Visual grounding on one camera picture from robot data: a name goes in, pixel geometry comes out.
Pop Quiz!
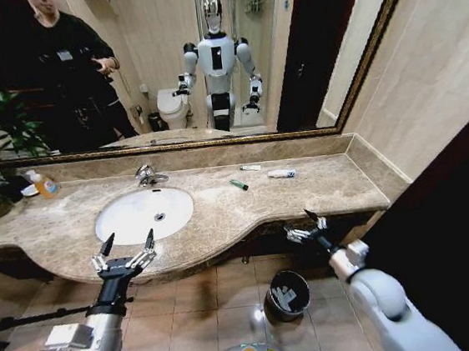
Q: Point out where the white plastic bottle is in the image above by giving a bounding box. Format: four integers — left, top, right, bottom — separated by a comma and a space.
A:
266, 168, 298, 180

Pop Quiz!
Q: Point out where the dark wooden door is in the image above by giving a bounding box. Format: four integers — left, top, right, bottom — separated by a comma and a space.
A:
347, 98, 469, 351

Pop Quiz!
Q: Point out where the black stand bar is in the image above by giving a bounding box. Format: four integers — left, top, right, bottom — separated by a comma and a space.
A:
0, 305, 93, 335

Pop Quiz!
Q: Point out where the small dark bathroom bin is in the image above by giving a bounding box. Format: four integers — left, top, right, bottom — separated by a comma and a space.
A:
147, 111, 164, 133

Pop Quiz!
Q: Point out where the white crumpled paper trash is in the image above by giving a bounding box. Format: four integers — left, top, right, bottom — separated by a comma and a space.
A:
270, 284, 300, 313

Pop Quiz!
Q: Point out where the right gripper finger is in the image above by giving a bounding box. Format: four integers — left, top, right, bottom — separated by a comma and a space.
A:
303, 206, 330, 234
284, 224, 312, 247

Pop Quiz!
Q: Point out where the black round trash bin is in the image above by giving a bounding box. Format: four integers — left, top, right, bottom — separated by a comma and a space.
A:
260, 268, 315, 326

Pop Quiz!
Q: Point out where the orange soap pump bottle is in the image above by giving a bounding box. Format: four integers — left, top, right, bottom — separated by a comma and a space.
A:
23, 168, 62, 203

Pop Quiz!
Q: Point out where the dark gold framed mirror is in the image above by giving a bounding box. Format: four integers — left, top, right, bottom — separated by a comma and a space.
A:
0, 0, 436, 171

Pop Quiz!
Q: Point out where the chrome faucet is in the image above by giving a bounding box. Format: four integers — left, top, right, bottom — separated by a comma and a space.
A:
133, 162, 171, 190

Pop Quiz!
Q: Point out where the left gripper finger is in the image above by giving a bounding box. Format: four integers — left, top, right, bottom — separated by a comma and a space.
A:
88, 232, 119, 277
127, 228, 160, 273

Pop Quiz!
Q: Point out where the white oval sink basin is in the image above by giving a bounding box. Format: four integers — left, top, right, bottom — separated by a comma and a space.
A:
89, 183, 199, 250

